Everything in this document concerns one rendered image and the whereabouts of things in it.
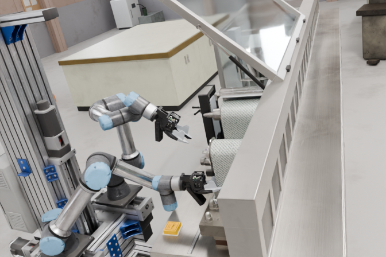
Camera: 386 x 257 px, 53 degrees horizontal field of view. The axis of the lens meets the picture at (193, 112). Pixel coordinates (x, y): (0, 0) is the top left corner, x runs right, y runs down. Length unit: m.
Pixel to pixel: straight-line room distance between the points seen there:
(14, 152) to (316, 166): 1.67
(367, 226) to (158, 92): 3.59
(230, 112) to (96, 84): 4.68
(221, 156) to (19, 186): 1.27
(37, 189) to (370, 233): 2.33
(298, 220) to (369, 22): 5.81
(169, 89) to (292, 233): 4.79
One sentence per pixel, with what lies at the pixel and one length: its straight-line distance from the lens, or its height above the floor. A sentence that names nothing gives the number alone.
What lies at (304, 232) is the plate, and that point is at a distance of 1.07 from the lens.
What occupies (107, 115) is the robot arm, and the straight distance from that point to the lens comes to 1.92.
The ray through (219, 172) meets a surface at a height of 1.18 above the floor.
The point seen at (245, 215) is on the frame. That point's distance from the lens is 0.86.
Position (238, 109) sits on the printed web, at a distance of 1.95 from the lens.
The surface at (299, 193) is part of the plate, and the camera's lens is 1.20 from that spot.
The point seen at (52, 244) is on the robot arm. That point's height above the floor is 1.00.
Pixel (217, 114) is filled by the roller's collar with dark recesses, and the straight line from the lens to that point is 2.02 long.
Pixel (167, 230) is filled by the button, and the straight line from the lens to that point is 2.00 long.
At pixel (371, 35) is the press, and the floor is 0.42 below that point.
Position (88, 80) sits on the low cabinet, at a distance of 6.55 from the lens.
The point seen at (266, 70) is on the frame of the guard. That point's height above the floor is 1.70.
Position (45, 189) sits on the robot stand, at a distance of 2.37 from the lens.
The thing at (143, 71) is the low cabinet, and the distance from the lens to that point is 5.84.
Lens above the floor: 2.14
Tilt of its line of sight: 22 degrees down
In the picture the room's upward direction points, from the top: 12 degrees counter-clockwise
